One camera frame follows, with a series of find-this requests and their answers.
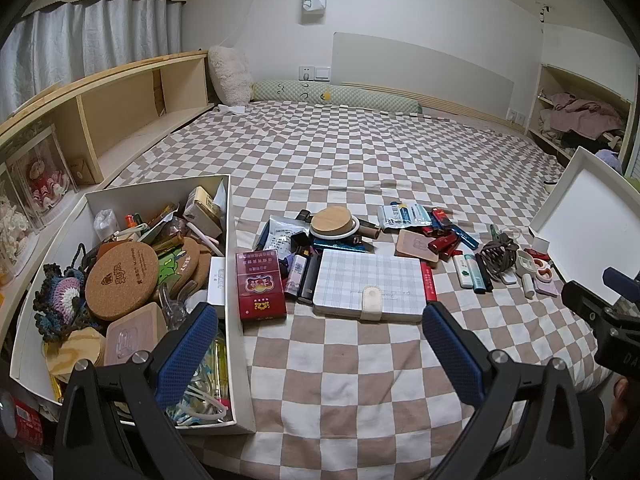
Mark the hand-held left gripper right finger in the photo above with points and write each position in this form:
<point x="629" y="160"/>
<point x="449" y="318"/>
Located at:
<point x="452" y="355"/>

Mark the brown hair claw clip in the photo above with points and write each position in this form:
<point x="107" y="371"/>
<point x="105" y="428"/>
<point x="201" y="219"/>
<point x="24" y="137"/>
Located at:
<point x="502" y="255"/>

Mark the grey curtain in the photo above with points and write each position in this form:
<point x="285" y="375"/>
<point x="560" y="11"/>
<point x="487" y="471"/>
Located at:
<point x="100" y="35"/>

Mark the hexagonal wooden coaster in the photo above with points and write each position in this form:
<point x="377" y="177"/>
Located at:
<point x="75" y="355"/>

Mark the checkered bed sheet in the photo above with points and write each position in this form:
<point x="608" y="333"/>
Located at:
<point x="400" y="160"/>

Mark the wall outlet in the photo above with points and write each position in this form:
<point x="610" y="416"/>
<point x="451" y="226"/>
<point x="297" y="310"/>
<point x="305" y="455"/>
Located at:
<point x="516" y="117"/>

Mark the white storage box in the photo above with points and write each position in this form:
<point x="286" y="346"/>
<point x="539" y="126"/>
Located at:
<point x="239" y="340"/>

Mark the cream carton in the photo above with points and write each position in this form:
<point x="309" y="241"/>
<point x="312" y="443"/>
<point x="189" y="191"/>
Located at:
<point x="202" y="215"/>

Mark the red blue small box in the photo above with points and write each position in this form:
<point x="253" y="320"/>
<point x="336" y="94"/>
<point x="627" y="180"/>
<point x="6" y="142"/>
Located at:
<point x="440" y="220"/>

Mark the white headboard panel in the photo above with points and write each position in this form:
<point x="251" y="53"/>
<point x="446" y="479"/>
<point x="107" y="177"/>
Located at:
<point x="425" y="70"/>

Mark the wooden bedside shelf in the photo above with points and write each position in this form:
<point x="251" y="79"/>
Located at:
<point x="125" y="105"/>

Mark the pile of pink clothes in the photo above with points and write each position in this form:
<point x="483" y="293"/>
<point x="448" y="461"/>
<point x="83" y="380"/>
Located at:
<point x="585" y="115"/>

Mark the open wardrobe shelf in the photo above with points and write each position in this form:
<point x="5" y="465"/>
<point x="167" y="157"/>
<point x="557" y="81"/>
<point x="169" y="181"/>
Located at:
<point x="545" y="80"/>

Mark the white pink tape dispenser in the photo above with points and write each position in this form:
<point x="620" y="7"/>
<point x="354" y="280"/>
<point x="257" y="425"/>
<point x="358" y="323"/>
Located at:
<point x="542" y="272"/>

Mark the green clip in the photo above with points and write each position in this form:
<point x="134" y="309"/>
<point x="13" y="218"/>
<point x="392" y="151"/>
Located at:
<point x="495" y="232"/>

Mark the round wooden lid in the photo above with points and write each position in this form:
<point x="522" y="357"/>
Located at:
<point x="332" y="220"/>

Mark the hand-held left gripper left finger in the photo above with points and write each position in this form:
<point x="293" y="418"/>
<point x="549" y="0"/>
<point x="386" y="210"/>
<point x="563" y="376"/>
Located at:
<point x="187" y="355"/>

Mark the small cardboard box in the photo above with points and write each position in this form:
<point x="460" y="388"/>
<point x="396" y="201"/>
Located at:
<point x="85" y="172"/>

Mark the white black packet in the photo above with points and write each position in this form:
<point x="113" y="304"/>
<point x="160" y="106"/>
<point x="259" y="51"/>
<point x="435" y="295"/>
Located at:
<point x="275" y="232"/>

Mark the clear hair claw clip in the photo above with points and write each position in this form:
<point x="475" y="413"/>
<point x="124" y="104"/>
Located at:
<point x="175" y="307"/>

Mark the purple plush toy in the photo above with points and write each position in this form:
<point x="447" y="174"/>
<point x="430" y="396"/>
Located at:
<point x="609" y="159"/>

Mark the red stapler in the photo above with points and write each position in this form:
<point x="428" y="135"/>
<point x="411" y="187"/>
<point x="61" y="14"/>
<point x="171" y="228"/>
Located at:
<point x="450" y="249"/>

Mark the clear display box red doll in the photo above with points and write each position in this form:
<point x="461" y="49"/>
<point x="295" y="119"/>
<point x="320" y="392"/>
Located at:
<point x="45" y="180"/>

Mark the white lighter green mark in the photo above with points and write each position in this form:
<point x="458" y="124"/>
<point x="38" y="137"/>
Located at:
<point x="459" y="271"/>

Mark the clear display box white plush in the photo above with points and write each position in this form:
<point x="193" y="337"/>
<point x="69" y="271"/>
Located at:
<point x="12" y="230"/>

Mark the white box lid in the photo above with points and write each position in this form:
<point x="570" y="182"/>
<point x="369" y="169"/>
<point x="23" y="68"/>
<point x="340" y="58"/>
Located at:
<point x="580" y="210"/>

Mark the person's right hand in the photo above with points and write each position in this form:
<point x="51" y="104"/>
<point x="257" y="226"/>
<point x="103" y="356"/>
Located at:
<point x="622" y="405"/>

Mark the square wooden coaster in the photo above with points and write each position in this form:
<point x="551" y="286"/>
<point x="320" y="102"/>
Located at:
<point x="415" y="245"/>

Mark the blue white wipe packet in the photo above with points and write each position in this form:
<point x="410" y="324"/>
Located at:
<point x="405" y="217"/>

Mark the black lighter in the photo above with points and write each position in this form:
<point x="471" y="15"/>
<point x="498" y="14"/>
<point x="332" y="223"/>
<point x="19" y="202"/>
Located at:
<point x="483" y="275"/>

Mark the red glove packet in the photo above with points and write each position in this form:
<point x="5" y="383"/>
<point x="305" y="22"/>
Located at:
<point x="429" y="285"/>

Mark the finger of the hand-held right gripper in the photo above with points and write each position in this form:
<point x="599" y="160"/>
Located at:
<point x="580" y="295"/>
<point x="620" y="285"/>

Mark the white lip balm tube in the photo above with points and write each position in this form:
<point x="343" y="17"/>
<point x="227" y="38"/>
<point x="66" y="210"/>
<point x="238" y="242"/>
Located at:
<point x="526" y="285"/>

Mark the green frog coaster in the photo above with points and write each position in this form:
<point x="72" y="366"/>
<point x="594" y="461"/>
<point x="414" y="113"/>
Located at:
<point x="170" y="270"/>

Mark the long green pillow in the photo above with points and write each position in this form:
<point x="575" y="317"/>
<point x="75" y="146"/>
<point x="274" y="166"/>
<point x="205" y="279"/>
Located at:
<point x="350" y="96"/>

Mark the red cigarette pack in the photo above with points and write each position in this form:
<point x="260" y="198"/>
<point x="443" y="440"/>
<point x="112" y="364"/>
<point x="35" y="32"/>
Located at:
<point x="260" y="285"/>

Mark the white tissue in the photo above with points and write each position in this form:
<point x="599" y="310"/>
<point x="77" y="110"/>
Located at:
<point x="230" y="109"/>

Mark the round cork coaster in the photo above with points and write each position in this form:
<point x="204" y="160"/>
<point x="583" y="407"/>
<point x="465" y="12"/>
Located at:
<point x="122" y="280"/>

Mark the pink square coaster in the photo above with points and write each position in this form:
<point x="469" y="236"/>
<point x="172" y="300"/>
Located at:
<point x="135" y="332"/>

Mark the wall switch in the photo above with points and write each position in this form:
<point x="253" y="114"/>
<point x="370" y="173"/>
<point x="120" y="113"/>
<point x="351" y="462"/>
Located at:
<point x="315" y="74"/>

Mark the plaid notebook with clasp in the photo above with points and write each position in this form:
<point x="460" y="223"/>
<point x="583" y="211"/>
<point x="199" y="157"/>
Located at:
<point x="365" y="275"/>

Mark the light blue lighter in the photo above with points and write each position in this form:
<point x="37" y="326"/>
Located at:
<point x="469" y="272"/>

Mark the fluffy white pillow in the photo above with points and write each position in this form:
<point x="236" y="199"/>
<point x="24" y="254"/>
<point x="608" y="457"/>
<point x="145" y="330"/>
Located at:
<point x="230" y="75"/>

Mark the crochet yarn pouch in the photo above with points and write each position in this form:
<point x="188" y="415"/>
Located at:
<point x="57" y="300"/>

